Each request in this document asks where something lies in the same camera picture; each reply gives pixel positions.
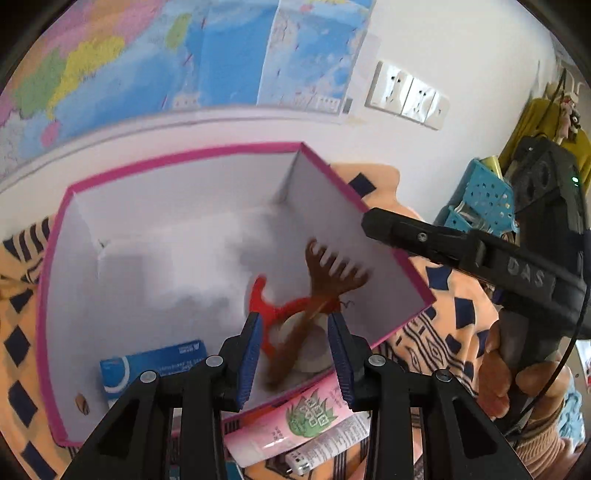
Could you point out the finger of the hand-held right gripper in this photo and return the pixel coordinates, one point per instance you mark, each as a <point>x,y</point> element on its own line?
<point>421,237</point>

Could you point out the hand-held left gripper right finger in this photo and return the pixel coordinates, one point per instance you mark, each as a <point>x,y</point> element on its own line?
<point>341,360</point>

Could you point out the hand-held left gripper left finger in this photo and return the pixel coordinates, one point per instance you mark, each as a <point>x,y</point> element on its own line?
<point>247,360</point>

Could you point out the red plastic tool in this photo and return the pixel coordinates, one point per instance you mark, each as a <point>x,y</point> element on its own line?
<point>258,300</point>

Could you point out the pink tube with green print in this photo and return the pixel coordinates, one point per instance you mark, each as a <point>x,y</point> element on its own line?
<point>277,429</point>

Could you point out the brown back scratcher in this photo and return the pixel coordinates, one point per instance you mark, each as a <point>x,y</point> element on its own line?
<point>332,277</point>

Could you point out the blue carton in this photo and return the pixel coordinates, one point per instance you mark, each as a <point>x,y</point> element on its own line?
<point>157,364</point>

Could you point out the white tube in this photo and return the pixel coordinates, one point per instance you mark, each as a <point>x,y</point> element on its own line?
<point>323,450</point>

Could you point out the pink cardboard box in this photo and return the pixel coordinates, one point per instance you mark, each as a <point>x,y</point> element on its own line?
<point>184,230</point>

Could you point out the person's right forearm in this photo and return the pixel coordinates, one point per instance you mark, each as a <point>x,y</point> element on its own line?
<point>540,438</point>

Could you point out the person's right hand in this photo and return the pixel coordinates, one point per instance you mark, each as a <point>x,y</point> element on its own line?
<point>494,383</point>

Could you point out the blue plastic basket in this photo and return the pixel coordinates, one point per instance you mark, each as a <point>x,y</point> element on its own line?
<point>485,194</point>

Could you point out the orange patterned blanket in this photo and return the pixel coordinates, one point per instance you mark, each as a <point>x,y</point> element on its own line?
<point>443,341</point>

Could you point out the yellow cloth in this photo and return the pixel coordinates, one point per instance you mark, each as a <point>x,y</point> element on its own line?
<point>535,120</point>

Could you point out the white wall switch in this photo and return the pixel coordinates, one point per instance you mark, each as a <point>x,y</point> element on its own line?
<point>437,110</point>

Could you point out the white wall socket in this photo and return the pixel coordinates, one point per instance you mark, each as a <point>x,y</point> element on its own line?
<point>390,87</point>
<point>419,99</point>

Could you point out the colourful wall map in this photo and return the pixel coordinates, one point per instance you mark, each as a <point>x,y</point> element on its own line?
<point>231,46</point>

